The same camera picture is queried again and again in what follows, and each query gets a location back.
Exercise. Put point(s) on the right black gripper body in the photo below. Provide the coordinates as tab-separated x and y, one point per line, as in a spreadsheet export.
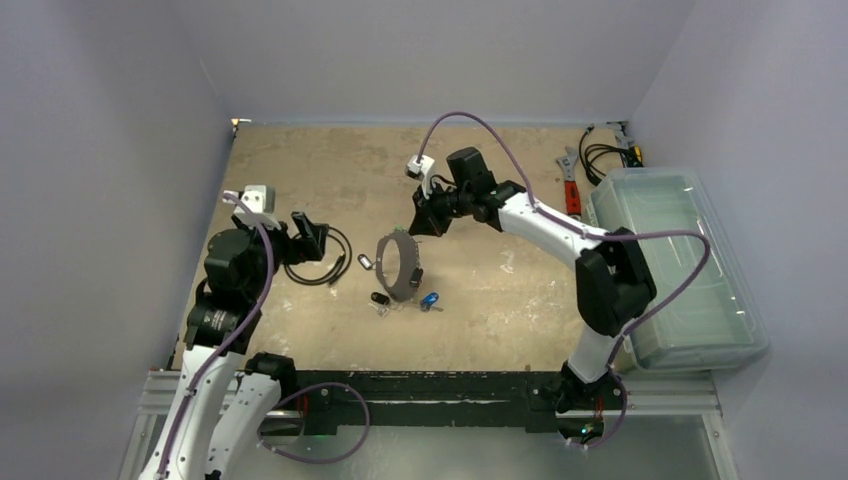
435	208

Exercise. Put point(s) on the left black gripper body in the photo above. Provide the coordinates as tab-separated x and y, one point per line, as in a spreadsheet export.
295	250

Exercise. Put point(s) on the metal key organizer ring plate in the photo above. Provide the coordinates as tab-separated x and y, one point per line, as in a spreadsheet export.
398	267

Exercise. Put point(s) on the key with black tag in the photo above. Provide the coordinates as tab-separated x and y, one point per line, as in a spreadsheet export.
365	262

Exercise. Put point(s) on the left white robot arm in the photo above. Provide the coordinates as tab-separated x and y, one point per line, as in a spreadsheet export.
221	396

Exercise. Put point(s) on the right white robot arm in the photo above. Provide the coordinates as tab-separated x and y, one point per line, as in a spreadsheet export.
614	285

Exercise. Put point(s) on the blue key tag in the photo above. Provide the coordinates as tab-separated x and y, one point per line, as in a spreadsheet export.
429	302

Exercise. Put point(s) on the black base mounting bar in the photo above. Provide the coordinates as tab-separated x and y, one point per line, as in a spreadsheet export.
328	399

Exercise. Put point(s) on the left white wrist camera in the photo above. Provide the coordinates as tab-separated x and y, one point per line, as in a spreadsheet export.
254	203

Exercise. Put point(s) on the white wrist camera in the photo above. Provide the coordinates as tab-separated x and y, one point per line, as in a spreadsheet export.
254	203
422	169

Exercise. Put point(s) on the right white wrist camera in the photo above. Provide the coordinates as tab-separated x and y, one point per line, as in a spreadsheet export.
422	169

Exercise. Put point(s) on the black tag on ring plate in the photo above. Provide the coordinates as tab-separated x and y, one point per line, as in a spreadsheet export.
380	300

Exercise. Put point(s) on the red handled adjustable wrench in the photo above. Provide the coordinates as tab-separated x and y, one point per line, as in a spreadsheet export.
567	164

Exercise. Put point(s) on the aluminium frame rail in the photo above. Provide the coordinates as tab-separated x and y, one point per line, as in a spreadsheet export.
675	395

